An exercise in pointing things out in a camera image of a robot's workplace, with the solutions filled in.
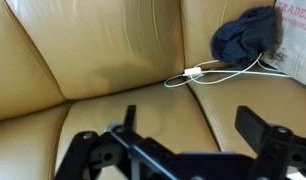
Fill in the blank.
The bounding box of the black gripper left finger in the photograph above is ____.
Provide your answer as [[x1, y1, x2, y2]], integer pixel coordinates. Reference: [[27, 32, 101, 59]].
[[54, 104, 151, 180]]

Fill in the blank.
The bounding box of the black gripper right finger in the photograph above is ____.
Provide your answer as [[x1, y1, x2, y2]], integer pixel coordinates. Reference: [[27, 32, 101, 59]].
[[234, 105, 306, 180]]

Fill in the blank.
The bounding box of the white charging cable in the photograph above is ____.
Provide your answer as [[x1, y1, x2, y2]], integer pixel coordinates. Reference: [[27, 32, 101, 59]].
[[163, 53, 291, 89]]

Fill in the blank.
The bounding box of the brown printed paper bag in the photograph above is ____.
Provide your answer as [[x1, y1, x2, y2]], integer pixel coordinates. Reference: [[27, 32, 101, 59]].
[[261, 0, 306, 89]]

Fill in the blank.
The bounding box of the white cable adapter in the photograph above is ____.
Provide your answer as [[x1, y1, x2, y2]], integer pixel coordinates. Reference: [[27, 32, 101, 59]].
[[183, 66, 203, 77]]

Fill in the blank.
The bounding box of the tan leather couch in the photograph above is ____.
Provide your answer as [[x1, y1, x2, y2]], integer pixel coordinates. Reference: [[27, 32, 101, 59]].
[[0, 0, 306, 180]]

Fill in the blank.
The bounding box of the dark navy cloth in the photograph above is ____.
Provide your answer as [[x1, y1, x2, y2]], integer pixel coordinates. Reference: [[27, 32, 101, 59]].
[[210, 5, 283, 68]]

